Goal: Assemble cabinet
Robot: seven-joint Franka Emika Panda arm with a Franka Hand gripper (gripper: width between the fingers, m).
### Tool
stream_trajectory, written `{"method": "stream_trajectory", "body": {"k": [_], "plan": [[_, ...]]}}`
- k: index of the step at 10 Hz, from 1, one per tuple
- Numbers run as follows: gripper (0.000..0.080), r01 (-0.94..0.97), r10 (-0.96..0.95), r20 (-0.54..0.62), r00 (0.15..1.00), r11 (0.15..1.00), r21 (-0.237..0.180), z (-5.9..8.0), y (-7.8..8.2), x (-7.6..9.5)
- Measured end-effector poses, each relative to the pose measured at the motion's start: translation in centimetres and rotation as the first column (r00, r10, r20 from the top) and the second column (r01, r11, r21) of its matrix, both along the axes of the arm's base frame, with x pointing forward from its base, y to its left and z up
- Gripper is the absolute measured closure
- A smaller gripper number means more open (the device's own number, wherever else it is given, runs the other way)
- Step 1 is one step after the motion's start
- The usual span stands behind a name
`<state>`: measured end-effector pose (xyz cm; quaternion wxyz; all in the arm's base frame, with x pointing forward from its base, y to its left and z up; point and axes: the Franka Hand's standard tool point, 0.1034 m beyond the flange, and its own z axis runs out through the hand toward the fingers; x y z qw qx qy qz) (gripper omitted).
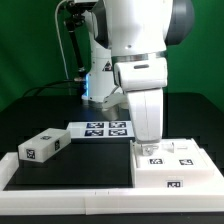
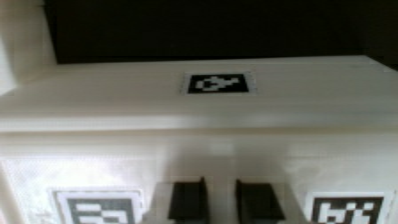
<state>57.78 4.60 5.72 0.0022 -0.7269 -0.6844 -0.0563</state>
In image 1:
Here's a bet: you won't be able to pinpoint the white cabinet top block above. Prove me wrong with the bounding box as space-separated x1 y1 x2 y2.
18 128 71 163

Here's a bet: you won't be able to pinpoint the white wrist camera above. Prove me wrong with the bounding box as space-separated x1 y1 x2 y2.
102 92 128 110

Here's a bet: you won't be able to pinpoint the black cable bundle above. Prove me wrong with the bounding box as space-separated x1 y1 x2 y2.
21 79 88 98

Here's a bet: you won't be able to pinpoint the white cable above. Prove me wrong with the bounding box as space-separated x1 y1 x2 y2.
54 0 73 96

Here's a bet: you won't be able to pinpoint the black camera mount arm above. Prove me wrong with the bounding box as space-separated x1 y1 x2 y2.
65 0 96 78

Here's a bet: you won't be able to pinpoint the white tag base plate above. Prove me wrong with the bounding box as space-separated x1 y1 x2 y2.
67 121 134 139

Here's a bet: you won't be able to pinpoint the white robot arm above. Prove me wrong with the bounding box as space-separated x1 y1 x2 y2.
91 0 194 155

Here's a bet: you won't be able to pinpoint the white cabinet body box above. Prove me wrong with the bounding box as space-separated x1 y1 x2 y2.
130 141 215 188

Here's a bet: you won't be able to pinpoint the white U-shaped fence frame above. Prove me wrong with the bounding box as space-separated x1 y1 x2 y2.
0 152 224 215

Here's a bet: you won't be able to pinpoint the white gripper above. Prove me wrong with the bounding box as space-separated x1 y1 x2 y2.
114 59 167 156

